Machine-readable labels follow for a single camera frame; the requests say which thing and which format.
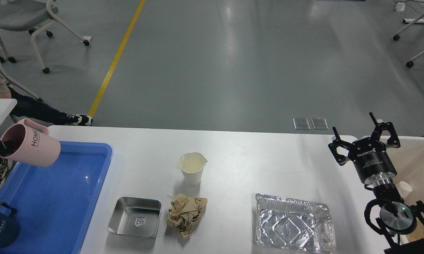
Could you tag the floor socket plate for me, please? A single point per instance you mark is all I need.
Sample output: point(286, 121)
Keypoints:
point(301, 123)
point(319, 124)

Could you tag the white paper cup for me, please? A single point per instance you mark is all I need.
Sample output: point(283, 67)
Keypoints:
point(191, 166)

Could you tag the pink ceramic mug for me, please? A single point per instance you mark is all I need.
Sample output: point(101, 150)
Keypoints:
point(32, 144)

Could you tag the aluminium foil container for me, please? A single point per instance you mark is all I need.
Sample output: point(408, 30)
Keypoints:
point(293, 224)

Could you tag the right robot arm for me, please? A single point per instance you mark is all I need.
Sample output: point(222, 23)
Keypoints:
point(388, 215)

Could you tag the crumpled brown paper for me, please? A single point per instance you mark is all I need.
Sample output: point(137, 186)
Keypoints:
point(185, 213)

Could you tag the right floor socket plate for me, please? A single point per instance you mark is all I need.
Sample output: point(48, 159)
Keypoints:
point(319, 124)

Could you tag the beige plastic bin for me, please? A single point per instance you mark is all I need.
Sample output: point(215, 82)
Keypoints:
point(408, 160)

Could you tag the person in jeans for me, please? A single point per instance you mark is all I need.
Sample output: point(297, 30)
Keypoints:
point(29, 107)

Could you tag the paper cup in bin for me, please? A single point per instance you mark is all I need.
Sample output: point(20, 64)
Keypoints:
point(404, 189)

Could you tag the blue plastic tray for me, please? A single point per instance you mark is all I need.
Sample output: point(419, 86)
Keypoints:
point(55, 204)

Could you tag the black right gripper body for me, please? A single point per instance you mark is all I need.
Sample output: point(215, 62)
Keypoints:
point(370, 158)

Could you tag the dark blue mug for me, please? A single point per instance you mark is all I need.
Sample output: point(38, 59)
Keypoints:
point(9, 227)

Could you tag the grey office chair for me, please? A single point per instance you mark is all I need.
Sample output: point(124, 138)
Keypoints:
point(23, 15)

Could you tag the square steel tray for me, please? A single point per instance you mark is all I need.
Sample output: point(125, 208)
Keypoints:
point(135, 217)

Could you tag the left floor socket plate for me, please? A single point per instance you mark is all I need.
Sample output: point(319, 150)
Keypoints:
point(301, 123)

